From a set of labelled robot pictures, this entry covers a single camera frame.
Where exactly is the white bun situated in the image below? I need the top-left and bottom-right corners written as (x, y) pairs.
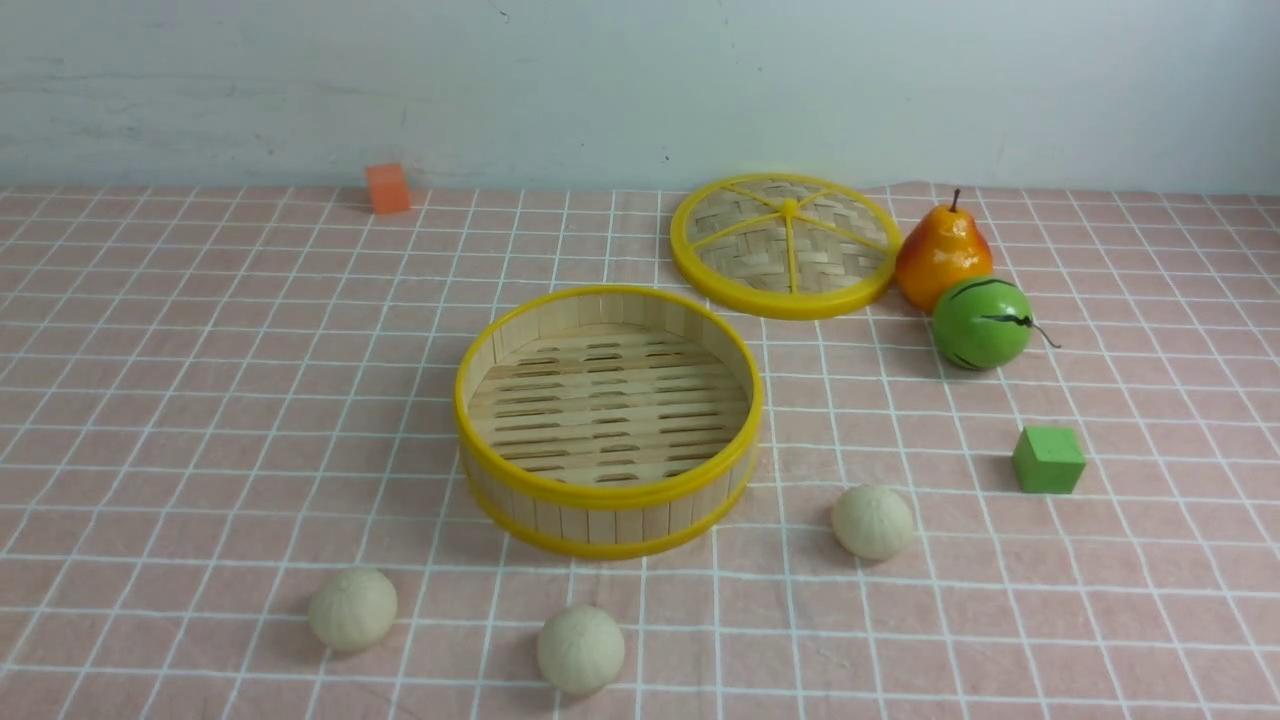
top-left (536, 605), bottom-right (626, 696)
top-left (829, 486), bottom-right (915, 562)
top-left (308, 568), bottom-right (399, 653)

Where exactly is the yellow bamboo steamer tray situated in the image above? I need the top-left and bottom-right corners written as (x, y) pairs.
top-left (453, 284), bottom-right (765, 560)

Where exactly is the yellow bamboo steamer lid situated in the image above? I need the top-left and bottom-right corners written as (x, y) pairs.
top-left (669, 173), bottom-right (902, 322)

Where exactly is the orange cube block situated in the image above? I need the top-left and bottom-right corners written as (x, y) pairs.
top-left (365, 161), bottom-right (412, 215)

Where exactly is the orange toy pear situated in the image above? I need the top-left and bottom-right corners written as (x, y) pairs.
top-left (893, 188), bottom-right (993, 315)

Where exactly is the green toy watermelon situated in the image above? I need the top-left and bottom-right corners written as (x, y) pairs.
top-left (931, 275), bottom-right (1062, 372)

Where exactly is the green cube block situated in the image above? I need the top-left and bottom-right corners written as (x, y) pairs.
top-left (1012, 425), bottom-right (1087, 495)

